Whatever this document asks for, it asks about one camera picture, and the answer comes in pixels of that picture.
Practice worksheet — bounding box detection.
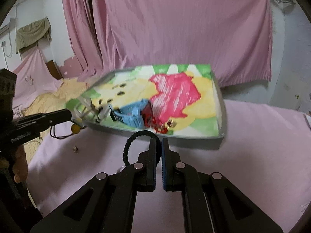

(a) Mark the brown cord yellow-bead necklace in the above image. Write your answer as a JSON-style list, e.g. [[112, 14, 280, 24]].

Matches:
[[49, 122, 88, 140]]

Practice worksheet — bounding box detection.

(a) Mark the black hair tie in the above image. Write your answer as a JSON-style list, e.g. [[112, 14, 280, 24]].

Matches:
[[122, 130, 161, 167]]

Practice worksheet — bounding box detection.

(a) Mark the left hand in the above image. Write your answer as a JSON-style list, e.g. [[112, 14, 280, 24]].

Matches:
[[13, 145, 28, 183]]

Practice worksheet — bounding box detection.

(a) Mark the yellow blanket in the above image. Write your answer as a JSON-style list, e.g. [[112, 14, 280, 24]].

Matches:
[[22, 78, 89, 163]]

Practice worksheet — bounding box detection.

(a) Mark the pink draped cloth left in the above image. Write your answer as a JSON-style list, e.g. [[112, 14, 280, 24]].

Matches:
[[13, 46, 62, 118]]

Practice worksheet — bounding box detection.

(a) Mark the brown wooden board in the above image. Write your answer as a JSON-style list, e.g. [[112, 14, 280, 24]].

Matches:
[[45, 60, 63, 80]]

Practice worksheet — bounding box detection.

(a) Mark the olive green hanging cloth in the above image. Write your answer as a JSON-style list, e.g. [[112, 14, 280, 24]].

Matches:
[[15, 17, 51, 54]]

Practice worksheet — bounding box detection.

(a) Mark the white air conditioner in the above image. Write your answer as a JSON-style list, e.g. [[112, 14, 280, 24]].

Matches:
[[0, 24, 10, 35]]

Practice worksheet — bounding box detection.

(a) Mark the grey tray with cartoon towel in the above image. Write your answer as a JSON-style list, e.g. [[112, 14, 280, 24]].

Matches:
[[66, 64, 227, 150]]

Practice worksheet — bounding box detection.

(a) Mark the pink curtain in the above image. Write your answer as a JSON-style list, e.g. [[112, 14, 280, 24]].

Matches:
[[62, 0, 272, 87]]

